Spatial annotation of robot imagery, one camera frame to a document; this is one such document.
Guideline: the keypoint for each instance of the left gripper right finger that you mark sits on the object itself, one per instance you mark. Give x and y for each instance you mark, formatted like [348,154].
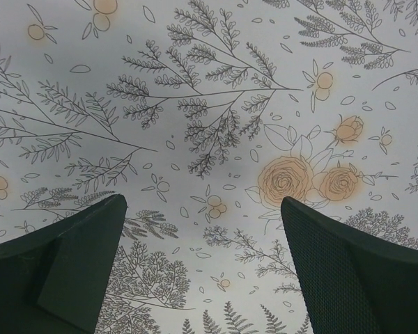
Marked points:
[351,281]

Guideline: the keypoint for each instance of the floral patterned table mat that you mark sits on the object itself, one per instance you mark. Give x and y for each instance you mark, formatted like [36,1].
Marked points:
[205,115]

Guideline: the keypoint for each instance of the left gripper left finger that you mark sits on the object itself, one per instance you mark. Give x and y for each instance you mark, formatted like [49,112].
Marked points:
[54,280]

